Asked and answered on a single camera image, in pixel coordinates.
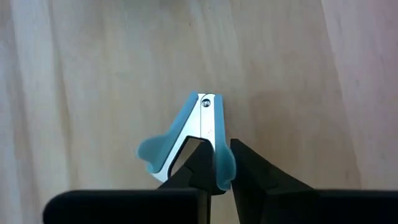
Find small metal clip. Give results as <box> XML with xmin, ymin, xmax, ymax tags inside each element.
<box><xmin>136</xmin><ymin>90</ymin><xmax>237</xmax><ymax>191</ymax></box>

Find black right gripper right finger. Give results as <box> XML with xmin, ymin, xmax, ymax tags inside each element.
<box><xmin>229</xmin><ymin>138</ymin><xmax>315</xmax><ymax>224</ymax></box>

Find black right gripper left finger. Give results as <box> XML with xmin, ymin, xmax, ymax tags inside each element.
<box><xmin>157</xmin><ymin>140</ymin><xmax>226</xmax><ymax>197</ymax></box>

